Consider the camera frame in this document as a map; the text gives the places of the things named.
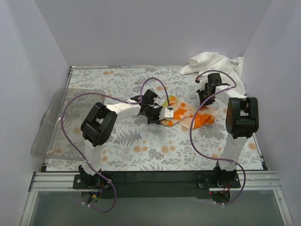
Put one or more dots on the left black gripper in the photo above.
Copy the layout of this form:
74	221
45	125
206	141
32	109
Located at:
156	115

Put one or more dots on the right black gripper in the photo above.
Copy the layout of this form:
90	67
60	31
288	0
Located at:
204	95

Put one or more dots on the orange patterned towel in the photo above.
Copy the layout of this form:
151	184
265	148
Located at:
184	112

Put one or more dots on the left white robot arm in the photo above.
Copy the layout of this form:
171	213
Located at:
99	123

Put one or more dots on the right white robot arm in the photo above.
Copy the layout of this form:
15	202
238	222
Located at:
242	120

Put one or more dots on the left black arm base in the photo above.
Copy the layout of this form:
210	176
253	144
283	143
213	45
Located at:
91	187

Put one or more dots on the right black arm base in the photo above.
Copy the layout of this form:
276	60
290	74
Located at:
218	189

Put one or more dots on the floral patterned table mat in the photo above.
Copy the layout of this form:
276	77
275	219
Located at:
136	145

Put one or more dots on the white crumpled towel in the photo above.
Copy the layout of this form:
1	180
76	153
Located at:
213	61

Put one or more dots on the clear plastic bin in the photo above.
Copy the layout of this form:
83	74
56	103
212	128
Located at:
50	141

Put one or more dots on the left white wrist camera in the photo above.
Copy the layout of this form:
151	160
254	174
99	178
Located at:
166	113

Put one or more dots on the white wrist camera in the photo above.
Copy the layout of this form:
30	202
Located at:
166	113
202	83

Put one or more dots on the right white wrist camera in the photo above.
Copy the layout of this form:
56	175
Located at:
202	83

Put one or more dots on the aluminium frame rail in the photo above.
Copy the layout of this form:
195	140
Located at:
61	181

